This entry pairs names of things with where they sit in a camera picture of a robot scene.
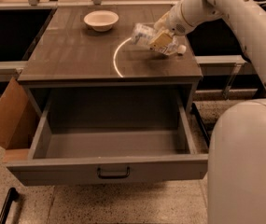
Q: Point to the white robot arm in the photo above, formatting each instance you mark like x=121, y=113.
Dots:
x=237, y=153

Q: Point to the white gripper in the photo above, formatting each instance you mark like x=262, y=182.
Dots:
x=174, y=23

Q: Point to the grey open drawer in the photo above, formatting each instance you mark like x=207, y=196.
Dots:
x=148, y=132

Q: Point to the brown cardboard box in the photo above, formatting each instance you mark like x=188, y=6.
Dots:
x=18, y=122

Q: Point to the grey cabinet counter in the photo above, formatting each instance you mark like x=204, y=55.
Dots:
x=71, y=54

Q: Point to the plastic water bottle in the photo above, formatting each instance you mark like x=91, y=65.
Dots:
x=161, y=41

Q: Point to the black side rail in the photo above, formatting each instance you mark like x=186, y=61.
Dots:
x=196, y=113

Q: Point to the white paper bowl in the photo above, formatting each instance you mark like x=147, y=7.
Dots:
x=101, y=20

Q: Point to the black drawer handle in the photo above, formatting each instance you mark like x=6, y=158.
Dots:
x=114, y=174

